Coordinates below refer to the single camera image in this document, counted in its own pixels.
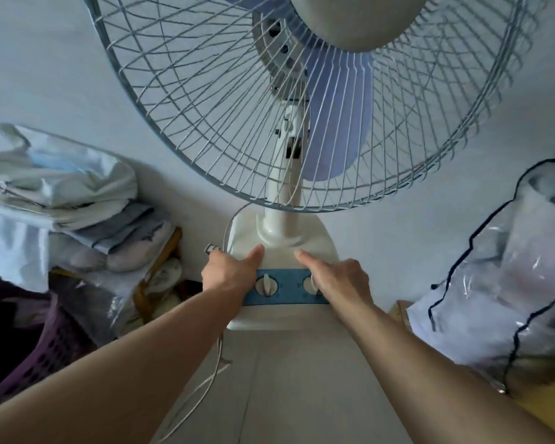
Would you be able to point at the person's right hand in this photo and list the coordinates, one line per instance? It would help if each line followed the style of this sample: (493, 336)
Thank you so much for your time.
(344, 282)

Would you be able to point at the person's left hand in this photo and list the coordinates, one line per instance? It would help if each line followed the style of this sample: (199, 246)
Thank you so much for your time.
(229, 277)

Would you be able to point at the white blue table fan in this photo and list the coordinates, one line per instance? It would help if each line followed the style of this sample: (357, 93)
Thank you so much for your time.
(282, 226)

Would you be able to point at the person's right forearm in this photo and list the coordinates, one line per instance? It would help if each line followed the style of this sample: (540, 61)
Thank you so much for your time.
(421, 379)

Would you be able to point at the person's left forearm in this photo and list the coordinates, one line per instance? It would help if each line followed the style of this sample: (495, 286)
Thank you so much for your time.
(120, 379)

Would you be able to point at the white bagged bundles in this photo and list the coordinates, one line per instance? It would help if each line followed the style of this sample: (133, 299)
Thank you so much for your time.
(166, 277)

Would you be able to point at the brown cardboard box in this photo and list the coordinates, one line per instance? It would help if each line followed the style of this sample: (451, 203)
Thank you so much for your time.
(400, 314)

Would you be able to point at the wooden storage rack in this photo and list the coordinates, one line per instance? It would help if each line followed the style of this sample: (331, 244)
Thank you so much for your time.
(140, 295)

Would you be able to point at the striped folded cloth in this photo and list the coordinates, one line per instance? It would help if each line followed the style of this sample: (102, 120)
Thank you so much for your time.
(120, 231)

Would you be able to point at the clear bag with black trim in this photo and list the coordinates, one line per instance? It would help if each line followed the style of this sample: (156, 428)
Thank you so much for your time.
(513, 282)

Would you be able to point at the clear plastic bedding bag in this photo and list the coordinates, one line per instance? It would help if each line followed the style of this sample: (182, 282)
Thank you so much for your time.
(74, 180)

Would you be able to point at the purple perforated laundry basket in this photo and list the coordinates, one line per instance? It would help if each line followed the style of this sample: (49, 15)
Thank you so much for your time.
(41, 360)

